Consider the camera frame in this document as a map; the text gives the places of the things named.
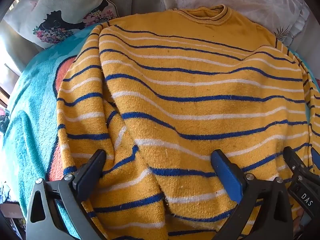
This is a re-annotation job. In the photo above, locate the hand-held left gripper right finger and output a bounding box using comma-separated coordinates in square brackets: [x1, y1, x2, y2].
[210, 149, 293, 240]

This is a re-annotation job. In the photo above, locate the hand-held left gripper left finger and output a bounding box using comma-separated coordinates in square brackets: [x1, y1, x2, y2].
[26, 149, 108, 240]

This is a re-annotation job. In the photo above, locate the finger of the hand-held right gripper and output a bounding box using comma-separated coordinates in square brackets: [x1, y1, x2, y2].
[283, 146, 304, 180]

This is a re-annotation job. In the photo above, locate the yellow striped knit sweater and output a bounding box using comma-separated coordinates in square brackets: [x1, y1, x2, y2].
[56, 4, 320, 240]

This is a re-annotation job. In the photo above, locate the teal printed fleece blanket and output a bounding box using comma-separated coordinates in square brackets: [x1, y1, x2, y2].
[0, 25, 320, 240]

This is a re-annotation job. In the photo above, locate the white leaf print pillow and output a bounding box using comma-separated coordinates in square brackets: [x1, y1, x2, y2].
[160, 0, 311, 51]

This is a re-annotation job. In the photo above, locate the figure print pillow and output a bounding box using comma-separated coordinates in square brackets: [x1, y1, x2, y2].
[4, 0, 118, 50]

